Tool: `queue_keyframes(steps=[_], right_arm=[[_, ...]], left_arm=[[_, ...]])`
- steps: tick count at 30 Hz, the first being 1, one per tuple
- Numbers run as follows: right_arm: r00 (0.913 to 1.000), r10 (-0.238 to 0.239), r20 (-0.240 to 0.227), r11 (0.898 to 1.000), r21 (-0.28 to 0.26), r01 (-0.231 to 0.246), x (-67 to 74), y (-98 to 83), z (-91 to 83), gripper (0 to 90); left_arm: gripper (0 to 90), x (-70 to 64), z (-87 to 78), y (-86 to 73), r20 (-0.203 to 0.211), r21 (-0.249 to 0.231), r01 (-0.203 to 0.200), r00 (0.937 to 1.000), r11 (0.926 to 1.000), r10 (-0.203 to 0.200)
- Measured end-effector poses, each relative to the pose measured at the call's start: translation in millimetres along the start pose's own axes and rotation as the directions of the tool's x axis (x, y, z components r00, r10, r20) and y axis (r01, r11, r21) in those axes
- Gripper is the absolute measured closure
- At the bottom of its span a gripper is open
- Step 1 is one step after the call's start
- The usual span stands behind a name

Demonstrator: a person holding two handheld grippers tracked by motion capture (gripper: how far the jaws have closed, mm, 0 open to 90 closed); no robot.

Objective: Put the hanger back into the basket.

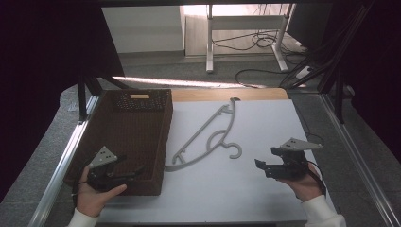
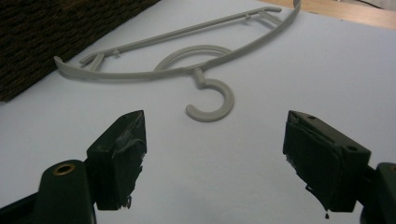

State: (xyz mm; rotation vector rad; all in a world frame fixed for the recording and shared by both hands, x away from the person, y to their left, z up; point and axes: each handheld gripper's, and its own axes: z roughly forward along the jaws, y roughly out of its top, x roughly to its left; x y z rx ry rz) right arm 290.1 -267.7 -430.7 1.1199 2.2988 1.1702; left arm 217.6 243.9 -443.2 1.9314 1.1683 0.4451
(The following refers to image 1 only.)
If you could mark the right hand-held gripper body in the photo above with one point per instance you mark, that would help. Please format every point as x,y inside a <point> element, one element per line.
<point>293,164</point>

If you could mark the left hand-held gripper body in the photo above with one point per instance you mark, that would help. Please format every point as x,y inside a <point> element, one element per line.
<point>102,157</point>

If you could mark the brown woven basket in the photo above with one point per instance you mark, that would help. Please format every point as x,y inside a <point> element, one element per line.
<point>132,132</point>

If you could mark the grey plastic clothes hanger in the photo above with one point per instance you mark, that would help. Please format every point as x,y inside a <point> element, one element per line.
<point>201,129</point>

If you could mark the person's right hand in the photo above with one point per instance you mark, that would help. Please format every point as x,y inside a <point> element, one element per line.
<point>304,187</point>

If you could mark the person's left hand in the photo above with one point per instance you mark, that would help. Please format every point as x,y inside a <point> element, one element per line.
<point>91,200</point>

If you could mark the white table mat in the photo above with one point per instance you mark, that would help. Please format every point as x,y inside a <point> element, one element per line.
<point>261,126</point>

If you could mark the black metal stand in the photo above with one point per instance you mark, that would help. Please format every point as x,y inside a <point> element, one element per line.
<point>339,101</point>
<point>82,97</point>

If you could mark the white power strip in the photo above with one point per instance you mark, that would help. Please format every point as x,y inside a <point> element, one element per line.
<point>303,72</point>

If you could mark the dark curtain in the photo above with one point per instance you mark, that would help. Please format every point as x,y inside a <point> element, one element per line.
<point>41,63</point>
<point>378,78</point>

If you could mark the aluminium frame rail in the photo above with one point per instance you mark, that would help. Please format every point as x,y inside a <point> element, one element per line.
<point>356,157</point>
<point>60,170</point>

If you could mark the white metal desk frame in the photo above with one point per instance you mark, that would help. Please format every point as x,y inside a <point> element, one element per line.
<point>246,22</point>

